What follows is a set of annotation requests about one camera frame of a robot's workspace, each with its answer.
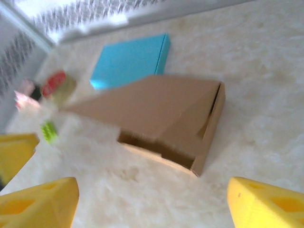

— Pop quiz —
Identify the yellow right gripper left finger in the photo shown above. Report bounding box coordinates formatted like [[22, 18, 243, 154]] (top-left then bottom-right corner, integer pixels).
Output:
[[0, 176, 80, 228]]

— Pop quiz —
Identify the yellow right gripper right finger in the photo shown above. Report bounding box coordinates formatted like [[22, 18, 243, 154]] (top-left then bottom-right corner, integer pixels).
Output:
[[227, 176, 304, 228]]

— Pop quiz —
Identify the brown cardboard box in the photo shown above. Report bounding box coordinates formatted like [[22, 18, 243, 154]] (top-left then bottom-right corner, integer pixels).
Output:
[[60, 73, 226, 178]]

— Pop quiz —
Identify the teal and white paper box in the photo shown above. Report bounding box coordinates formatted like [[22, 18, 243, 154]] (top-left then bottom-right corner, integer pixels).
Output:
[[89, 33, 171, 91]]

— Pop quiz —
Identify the green toy brick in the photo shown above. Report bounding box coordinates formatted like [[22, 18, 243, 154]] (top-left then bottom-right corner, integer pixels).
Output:
[[40, 121, 59, 144]]

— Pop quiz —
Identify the pink plastic toy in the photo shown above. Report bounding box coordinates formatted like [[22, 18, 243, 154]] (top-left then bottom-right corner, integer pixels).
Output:
[[14, 79, 43, 112]]

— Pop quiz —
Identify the round red lid tin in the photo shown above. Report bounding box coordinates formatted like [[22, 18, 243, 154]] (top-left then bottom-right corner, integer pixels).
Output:
[[41, 71, 77, 105]]

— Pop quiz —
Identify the aluminium frame post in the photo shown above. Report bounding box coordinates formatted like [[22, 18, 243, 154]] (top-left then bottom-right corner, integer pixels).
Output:
[[0, 3, 57, 52]]

